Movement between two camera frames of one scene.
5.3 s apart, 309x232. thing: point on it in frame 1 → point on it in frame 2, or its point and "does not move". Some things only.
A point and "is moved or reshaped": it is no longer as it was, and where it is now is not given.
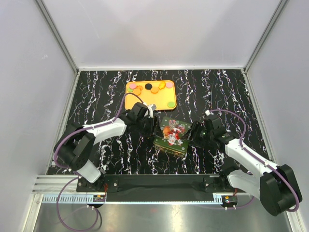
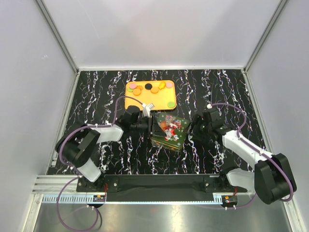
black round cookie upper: [148, 86] does not move
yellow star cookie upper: [162, 85] does not move
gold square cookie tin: [169, 150] is moved or reshaped
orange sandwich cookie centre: [154, 90] does not move
